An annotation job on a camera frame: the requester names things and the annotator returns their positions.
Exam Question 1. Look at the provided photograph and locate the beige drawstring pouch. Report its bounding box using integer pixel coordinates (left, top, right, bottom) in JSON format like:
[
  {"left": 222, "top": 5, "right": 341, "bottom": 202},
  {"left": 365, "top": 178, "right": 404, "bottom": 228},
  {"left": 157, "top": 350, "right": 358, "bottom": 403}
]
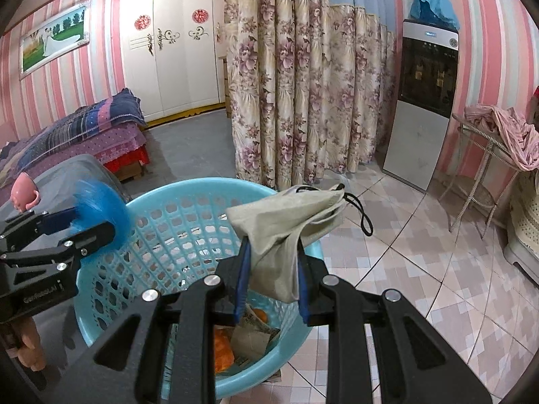
[{"left": 225, "top": 182, "right": 375, "bottom": 305}]

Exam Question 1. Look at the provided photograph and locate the silver snack packet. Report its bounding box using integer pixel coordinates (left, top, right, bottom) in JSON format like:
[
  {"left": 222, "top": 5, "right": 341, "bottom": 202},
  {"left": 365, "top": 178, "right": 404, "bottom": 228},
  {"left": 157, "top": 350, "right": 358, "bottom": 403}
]
[{"left": 230, "top": 305, "right": 281, "bottom": 367}]

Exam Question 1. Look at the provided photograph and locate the person left hand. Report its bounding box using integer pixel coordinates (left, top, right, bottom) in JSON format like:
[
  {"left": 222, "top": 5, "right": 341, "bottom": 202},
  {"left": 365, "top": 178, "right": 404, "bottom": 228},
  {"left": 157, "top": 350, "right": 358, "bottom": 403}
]
[{"left": 7, "top": 317, "right": 46, "bottom": 372}]

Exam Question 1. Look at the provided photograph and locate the orange tangerine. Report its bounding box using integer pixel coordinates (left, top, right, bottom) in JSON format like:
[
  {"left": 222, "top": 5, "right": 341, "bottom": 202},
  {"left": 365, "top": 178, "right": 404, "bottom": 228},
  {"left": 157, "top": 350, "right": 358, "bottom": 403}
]
[{"left": 253, "top": 308, "right": 268, "bottom": 324}]

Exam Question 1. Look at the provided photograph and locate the bed with plaid quilt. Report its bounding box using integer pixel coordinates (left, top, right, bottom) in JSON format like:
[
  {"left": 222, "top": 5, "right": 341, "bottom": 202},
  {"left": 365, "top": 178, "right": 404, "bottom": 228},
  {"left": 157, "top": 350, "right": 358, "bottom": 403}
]
[{"left": 1, "top": 88, "right": 146, "bottom": 188}]

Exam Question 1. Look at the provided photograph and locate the orange snack bag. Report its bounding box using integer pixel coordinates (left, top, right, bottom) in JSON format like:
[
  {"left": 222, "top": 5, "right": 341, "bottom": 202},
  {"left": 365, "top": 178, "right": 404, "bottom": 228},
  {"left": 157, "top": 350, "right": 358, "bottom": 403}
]
[{"left": 214, "top": 328, "right": 235, "bottom": 374}]

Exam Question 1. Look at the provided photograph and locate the blue plastic wrapper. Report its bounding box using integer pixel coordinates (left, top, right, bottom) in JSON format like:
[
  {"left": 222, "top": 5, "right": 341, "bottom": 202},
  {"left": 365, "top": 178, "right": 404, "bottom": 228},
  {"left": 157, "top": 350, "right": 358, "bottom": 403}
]
[{"left": 70, "top": 180, "right": 132, "bottom": 254}]

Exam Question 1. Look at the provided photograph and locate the water dispenser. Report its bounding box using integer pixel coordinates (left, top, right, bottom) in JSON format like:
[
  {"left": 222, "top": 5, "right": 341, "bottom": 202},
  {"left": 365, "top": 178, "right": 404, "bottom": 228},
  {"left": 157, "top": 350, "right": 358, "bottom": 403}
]
[{"left": 383, "top": 19, "right": 459, "bottom": 191}]

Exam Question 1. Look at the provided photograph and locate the wooden desk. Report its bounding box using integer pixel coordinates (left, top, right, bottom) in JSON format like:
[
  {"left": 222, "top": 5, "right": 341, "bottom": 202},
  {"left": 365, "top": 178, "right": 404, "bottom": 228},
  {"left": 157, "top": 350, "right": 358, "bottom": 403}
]
[{"left": 219, "top": 57, "right": 232, "bottom": 119}]

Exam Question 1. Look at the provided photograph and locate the blue cloth cover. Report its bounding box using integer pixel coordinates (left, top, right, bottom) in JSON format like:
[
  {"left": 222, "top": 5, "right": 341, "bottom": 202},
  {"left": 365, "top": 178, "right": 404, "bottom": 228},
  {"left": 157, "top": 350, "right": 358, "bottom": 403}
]
[{"left": 409, "top": 0, "right": 461, "bottom": 31}]

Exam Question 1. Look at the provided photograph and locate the wicker side table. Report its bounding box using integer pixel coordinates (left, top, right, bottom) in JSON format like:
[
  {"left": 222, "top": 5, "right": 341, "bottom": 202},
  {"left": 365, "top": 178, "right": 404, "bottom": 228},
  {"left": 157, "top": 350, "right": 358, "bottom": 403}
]
[{"left": 439, "top": 113, "right": 520, "bottom": 239}]

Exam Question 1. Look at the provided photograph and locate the white wardrobe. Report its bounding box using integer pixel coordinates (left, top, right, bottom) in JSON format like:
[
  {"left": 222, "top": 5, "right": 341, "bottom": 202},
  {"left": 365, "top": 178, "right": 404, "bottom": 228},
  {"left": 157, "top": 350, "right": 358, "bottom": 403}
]
[{"left": 120, "top": 0, "right": 224, "bottom": 121}]

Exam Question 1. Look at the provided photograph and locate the pink cloth on table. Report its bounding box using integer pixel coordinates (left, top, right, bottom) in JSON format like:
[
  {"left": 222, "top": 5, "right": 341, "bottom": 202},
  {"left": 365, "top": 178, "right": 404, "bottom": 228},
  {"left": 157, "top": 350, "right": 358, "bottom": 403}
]
[{"left": 464, "top": 104, "right": 538, "bottom": 171}]

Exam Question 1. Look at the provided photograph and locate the pink pig mug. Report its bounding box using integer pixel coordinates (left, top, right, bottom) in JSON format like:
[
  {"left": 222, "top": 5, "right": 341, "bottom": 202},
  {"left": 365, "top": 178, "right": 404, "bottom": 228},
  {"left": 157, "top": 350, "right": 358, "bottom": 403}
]
[{"left": 10, "top": 172, "right": 40, "bottom": 212}]

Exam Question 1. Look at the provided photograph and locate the floral divider curtain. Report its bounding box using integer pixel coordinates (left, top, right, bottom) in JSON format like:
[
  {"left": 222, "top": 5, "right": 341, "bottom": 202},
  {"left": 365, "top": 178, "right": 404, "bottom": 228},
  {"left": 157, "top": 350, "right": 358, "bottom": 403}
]
[{"left": 224, "top": 0, "right": 397, "bottom": 190}]

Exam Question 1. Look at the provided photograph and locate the turquoise plastic laundry basket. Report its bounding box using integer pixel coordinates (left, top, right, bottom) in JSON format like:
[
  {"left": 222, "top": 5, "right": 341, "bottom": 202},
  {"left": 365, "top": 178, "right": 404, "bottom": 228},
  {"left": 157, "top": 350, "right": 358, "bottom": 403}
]
[{"left": 74, "top": 178, "right": 311, "bottom": 399}]

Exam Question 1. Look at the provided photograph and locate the framed wedding photo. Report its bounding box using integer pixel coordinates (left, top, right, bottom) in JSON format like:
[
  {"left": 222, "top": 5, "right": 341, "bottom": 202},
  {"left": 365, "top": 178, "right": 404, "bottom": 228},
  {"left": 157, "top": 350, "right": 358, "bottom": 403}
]
[{"left": 19, "top": 1, "right": 90, "bottom": 78}]

